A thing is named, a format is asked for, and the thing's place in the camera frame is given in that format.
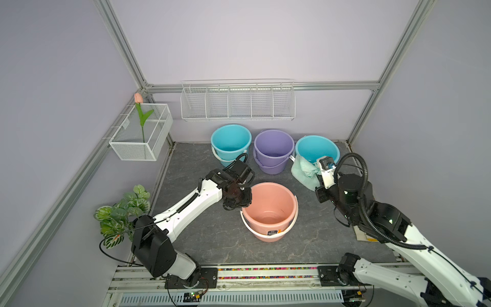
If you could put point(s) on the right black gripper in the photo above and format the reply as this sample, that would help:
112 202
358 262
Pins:
321 194

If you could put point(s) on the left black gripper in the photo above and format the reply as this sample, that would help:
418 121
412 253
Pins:
246 201

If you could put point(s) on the teal plastic bucket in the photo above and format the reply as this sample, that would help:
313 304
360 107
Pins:
229 141
313 147

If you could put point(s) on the light green microfiber cloth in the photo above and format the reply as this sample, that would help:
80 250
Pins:
306 173

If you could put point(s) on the pink plastic bucket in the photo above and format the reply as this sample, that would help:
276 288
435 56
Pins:
272 213

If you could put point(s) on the purple plastic bucket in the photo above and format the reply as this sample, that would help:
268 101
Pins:
272 150

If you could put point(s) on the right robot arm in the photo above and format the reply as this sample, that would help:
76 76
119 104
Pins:
440 281

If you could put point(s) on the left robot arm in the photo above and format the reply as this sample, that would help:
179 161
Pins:
154 236

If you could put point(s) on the yellow white work gloves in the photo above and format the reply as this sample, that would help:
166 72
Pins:
362 236

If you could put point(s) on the potted green leafy plant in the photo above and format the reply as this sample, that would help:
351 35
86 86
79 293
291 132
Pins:
117 221

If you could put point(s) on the artificial pink tulip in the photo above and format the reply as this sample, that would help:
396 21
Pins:
143 117

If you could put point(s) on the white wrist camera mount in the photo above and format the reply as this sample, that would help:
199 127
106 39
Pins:
327 168

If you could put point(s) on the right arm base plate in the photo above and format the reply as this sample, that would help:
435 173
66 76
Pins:
331 276

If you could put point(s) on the long white wire shelf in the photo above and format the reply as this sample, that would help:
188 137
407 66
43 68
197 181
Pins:
238 99

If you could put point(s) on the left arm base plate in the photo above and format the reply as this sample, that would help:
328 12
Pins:
201 278

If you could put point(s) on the white wire basket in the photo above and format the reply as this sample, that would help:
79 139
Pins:
127 140

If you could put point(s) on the rail with coloured beads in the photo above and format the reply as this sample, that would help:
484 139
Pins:
227 277

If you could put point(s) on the white slotted cable duct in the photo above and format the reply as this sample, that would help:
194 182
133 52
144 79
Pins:
235 298

